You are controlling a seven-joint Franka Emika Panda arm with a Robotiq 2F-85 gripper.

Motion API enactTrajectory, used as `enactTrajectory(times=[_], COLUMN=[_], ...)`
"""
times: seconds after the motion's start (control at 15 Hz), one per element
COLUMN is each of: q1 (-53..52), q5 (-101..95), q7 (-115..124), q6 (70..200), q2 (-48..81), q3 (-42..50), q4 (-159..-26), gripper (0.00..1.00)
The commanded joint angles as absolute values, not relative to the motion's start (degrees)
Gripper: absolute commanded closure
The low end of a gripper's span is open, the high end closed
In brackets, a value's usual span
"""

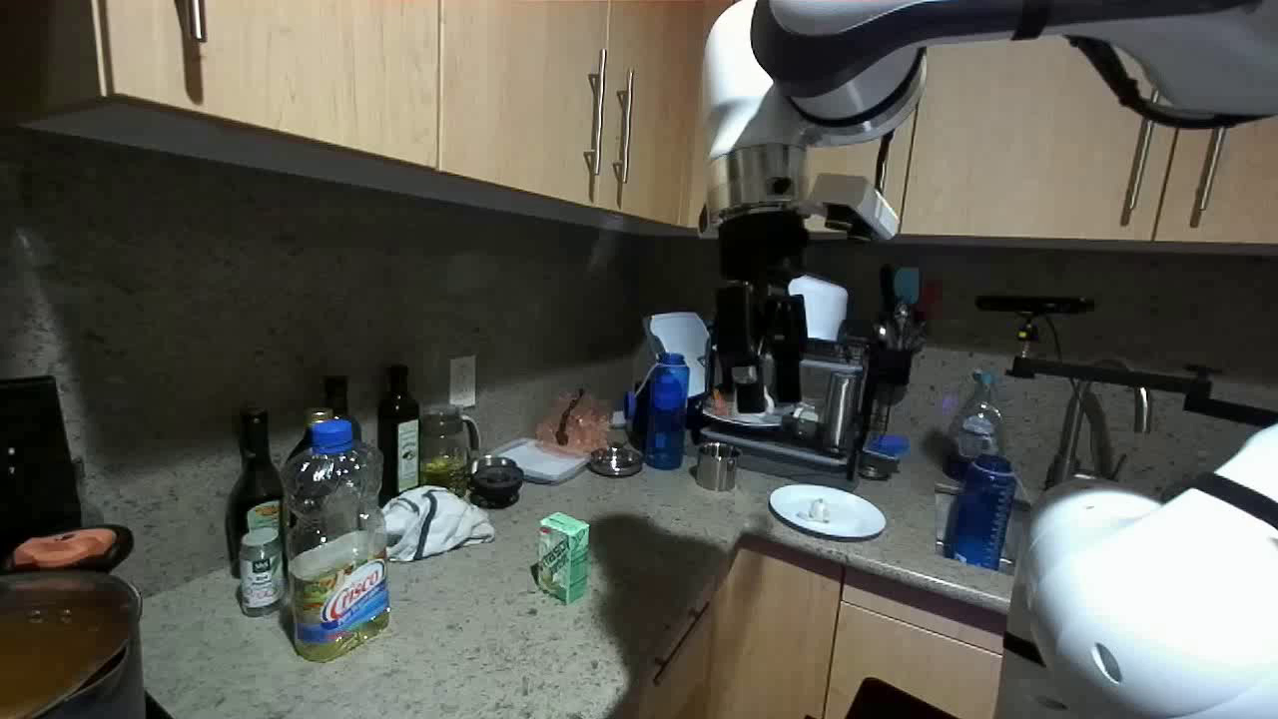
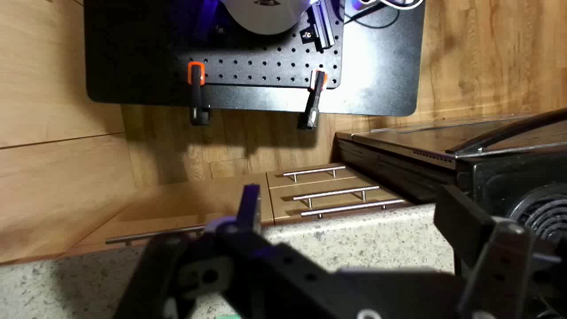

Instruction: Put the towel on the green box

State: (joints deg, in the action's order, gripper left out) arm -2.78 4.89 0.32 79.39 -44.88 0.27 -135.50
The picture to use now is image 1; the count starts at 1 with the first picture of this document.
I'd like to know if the small blue cup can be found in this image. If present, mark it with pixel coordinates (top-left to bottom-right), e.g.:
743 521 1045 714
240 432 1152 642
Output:
853 432 917 488

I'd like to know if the metal sink faucet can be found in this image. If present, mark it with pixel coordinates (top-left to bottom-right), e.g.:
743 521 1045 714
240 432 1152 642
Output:
1042 376 1160 492

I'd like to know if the white flat tray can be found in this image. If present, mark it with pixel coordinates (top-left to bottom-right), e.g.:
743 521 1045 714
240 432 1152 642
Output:
490 437 595 488

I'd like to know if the large oil bottle blue cap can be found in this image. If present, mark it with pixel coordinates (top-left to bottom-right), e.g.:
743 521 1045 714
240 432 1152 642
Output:
281 416 394 669

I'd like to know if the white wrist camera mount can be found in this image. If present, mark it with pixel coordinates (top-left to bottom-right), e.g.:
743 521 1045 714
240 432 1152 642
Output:
805 186 907 243

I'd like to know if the white towel with dark stripe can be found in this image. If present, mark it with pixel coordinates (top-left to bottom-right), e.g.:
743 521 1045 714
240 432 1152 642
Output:
378 485 499 569

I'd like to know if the blue water bottle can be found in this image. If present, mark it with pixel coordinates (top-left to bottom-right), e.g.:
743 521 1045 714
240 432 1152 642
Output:
623 347 696 474

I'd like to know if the metal cabinet handle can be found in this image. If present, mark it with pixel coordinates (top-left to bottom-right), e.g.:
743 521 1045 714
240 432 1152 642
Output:
578 59 607 210
174 0 214 104
611 71 638 214
1117 116 1160 232
1187 126 1234 232

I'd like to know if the dark olive oil bottle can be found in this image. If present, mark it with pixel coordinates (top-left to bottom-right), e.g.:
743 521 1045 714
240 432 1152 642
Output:
374 364 429 506

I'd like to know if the white bowl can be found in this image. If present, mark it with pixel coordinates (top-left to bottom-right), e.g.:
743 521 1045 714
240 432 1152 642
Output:
788 271 853 343

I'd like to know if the blue soap container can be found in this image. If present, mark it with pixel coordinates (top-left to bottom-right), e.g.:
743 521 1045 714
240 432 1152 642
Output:
939 451 1022 576

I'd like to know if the small black bowl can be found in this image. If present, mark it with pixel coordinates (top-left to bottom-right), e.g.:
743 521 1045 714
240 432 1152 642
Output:
467 451 526 510

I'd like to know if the small green carton box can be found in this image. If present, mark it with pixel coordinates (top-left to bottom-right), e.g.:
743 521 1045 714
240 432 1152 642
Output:
531 510 595 606

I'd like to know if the black kitchen appliance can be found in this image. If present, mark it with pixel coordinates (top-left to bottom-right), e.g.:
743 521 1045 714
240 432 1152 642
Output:
0 376 83 562

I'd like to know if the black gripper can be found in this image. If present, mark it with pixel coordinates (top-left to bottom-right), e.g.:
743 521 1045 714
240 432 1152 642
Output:
715 206 816 413

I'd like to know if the black dish rack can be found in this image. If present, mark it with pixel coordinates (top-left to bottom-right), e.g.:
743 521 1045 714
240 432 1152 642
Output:
690 331 887 488

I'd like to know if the pink food package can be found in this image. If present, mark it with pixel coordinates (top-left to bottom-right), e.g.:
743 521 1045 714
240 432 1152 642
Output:
531 388 616 460

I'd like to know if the white wall outlet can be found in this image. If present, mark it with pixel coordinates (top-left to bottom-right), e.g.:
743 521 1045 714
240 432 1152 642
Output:
446 351 478 413

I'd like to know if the white pitcher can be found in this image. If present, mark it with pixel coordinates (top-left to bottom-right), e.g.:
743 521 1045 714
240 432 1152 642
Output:
647 308 715 401

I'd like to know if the dark lower cabinet handle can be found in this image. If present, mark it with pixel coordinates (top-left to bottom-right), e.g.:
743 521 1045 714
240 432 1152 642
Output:
647 600 720 693

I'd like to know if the dark wine bottle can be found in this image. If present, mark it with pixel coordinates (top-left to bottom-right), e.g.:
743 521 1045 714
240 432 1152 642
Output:
220 407 286 578

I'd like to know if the metal cooking pot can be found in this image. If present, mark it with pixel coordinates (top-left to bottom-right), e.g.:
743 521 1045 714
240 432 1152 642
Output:
0 570 146 719

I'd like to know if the small metal cup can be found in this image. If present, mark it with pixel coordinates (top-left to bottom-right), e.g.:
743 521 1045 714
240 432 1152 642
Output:
690 439 743 494

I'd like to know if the dark utensil holder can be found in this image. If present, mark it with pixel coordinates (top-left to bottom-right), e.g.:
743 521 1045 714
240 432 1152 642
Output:
861 263 929 445

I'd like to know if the glass jar yellow liquid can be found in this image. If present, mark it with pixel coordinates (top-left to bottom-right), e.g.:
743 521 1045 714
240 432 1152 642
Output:
418 403 478 501

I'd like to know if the small jar white lid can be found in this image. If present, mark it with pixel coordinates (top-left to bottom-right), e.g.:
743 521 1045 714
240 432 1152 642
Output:
234 522 286 616

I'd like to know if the round metal lid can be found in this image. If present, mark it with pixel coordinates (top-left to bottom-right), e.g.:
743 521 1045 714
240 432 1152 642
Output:
582 439 647 485

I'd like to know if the white round plate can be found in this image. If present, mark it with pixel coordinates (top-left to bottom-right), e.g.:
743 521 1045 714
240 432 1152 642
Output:
765 480 891 544

